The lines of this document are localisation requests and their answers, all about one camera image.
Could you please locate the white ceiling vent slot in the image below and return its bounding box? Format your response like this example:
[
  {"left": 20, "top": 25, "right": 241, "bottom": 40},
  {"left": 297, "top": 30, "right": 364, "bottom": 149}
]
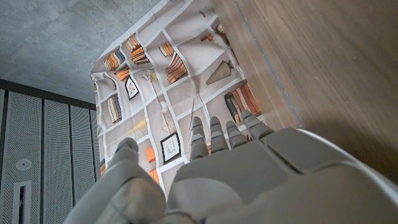
[{"left": 12, "top": 180, "right": 32, "bottom": 224}]

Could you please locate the printed bookshelf backdrop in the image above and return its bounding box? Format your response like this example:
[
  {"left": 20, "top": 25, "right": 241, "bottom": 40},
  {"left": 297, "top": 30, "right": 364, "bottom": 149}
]
[{"left": 89, "top": 0, "right": 265, "bottom": 200}]

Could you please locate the round white ceiling sensor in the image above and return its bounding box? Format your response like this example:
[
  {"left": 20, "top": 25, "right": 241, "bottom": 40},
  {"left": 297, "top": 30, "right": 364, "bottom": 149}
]
[{"left": 15, "top": 158, "right": 32, "bottom": 171}]

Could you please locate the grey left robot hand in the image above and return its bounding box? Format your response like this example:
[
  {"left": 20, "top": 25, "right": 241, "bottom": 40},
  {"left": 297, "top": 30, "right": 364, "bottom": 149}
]
[{"left": 63, "top": 109, "right": 398, "bottom": 224}]

